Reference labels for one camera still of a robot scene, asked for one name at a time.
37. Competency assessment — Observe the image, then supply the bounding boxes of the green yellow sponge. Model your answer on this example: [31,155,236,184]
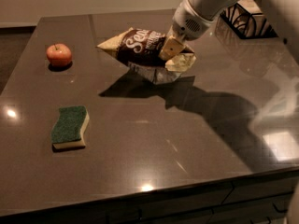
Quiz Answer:
[51,105,90,150]

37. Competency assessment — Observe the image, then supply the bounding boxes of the black wire basket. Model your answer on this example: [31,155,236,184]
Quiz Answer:
[221,0,278,39]

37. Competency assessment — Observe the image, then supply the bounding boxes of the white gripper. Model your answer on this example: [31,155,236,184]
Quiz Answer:
[159,0,215,61]

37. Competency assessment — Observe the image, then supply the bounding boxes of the brown chip bag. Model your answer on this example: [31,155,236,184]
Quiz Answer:
[96,28,196,85]

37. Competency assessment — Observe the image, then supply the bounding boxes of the black drawer handle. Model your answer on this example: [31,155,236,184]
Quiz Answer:
[273,201,290,214]

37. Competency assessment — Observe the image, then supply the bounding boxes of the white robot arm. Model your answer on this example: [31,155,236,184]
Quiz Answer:
[159,0,299,63]

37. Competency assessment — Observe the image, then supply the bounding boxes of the red apple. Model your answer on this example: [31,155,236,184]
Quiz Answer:
[46,43,72,67]

